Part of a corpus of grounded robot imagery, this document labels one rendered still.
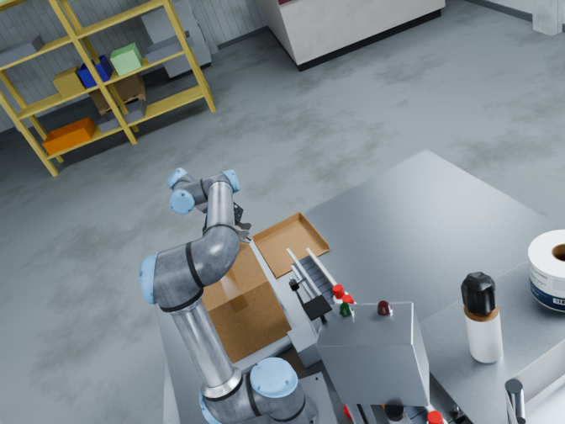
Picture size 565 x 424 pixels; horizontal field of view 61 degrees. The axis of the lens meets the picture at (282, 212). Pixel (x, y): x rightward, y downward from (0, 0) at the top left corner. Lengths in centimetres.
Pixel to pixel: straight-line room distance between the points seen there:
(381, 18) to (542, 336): 545
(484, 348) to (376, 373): 60
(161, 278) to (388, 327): 55
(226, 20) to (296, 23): 278
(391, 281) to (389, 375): 95
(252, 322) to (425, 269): 67
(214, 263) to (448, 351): 78
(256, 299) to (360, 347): 79
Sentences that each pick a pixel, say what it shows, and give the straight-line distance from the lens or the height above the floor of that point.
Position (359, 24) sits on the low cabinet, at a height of 30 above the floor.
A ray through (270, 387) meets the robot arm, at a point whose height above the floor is 111.
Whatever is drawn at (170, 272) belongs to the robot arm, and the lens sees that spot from 115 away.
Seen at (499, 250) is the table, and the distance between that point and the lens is 189.
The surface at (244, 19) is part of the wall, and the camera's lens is 891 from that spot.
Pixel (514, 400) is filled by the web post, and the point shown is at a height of 104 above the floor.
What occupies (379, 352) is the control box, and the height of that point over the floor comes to 145.
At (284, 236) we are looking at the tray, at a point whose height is 83.
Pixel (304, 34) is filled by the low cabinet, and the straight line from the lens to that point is 635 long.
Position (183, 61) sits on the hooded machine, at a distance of 816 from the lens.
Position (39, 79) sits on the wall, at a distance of 944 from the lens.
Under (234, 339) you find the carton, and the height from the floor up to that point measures 95.
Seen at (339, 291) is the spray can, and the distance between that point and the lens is 149.
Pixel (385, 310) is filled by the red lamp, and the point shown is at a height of 149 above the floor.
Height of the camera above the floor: 214
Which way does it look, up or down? 34 degrees down
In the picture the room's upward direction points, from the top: 22 degrees counter-clockwise
